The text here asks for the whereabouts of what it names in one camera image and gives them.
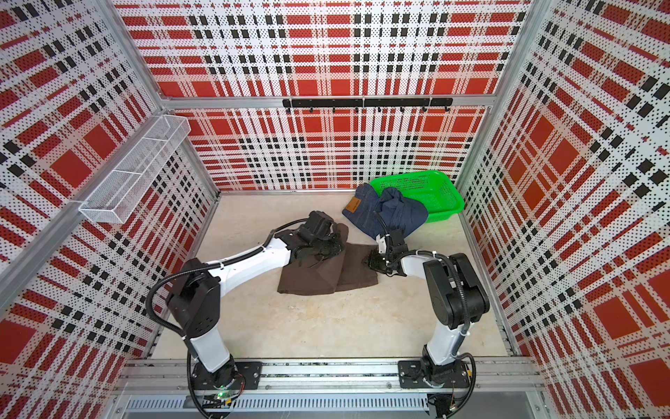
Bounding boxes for brown trousers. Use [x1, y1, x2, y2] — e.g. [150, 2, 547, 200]
[277, 223, 379, 296]

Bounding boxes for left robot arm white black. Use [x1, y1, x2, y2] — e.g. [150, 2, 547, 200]
[145, 211, 345, 389]

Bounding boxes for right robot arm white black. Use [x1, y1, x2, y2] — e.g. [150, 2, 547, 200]
[367, 231, 490, 389]

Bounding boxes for blue denim jeans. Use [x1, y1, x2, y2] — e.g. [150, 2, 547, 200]
[342, 183, 429, 239]

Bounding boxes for green plastic basket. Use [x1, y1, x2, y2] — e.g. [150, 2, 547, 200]
[370, 170, 465, 223]

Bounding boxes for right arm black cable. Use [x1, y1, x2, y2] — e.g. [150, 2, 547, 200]
[372, 210, 478, 417]

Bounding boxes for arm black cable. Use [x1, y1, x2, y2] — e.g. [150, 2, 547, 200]
[145, 216, 310, 419]
[372, 210, 478, 417]

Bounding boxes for black hook rail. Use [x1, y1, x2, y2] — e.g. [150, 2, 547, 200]
[282, 97, 454, 112]

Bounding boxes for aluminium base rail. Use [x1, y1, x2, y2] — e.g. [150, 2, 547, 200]
[104, 357, 551, 418]

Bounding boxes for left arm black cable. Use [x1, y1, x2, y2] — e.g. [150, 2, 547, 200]
[145, 216, 310, 419]

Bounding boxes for white wire mesh shelf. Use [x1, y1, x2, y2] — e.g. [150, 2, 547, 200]
[79, 115, 190, 225]

